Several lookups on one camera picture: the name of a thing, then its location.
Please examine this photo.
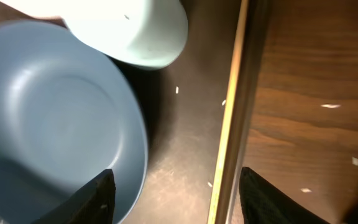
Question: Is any wooden chopstick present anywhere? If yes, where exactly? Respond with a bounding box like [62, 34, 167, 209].
[207, 0, 249, 224]

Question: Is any light blue plastic cup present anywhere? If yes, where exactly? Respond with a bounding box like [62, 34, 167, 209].
[0, 0, 188, 70]

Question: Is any dark brown serving tray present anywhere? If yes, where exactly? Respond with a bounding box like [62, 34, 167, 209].
[0, 0, 273, 224]

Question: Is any dark blue plate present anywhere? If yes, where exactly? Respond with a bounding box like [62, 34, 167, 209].
[0, 20, 148, 223]

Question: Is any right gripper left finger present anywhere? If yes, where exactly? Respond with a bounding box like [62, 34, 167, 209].
[33, 169, 116, 224]

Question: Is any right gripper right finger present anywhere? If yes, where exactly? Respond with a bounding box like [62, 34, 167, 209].
[239, 167, 328, 224]

